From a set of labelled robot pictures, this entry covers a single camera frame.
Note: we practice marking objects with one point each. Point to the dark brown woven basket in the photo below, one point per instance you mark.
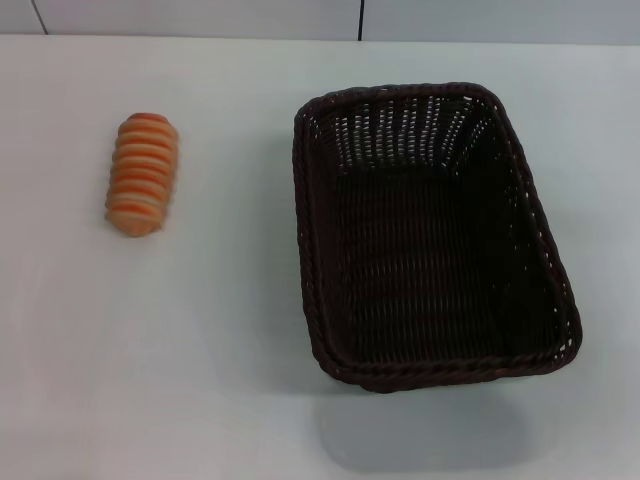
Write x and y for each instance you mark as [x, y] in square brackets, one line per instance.
[425, 260]

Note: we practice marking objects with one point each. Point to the orange striped bread roll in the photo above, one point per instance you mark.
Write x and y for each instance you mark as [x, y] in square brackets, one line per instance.
[141, 175]

